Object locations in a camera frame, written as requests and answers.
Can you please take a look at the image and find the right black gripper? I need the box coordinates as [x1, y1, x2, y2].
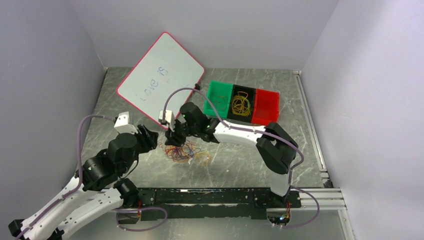
[164, 119, 199, 148]

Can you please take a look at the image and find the orange cable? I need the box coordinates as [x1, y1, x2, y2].
[158, 140, 201, 165]
[211, 95, 229, 110]

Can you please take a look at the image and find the purple cable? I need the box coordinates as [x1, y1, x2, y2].
[165, 142, 201, 162]

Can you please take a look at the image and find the yellow cable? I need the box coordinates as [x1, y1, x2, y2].
[194, 151, 212, 167]

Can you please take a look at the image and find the green plastic bin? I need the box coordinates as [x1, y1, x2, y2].
[206, 81, 233, 119]

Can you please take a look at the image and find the pink framed whiteboard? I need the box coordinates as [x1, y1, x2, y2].
[116, 32, 205, 124]

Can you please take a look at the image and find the black plastic bin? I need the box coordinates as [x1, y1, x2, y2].
[227, 84, 256, 123]

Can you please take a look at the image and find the red plastic bin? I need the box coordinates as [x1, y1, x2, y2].
[251, 88, 280, 126]

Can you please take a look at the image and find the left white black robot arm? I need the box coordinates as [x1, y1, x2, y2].
[8, 124, 159, 240]

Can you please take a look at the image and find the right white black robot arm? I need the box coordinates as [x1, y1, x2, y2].
[158, 102, 298, 207]

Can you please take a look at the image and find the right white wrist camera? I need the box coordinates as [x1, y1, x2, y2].
[158, 109, 176, 132]

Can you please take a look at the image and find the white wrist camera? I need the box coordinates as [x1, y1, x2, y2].
[158, 109, 176, 132]
[114, 111, 138, 135]

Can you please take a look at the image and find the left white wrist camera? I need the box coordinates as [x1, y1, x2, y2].
[114, 111, 138, 135]

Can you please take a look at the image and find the yellow green wire coil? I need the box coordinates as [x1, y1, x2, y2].
[231, 92, 251, 117]

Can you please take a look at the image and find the black aluminium base frame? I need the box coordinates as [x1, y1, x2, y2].
[109, 186, 347, 221]

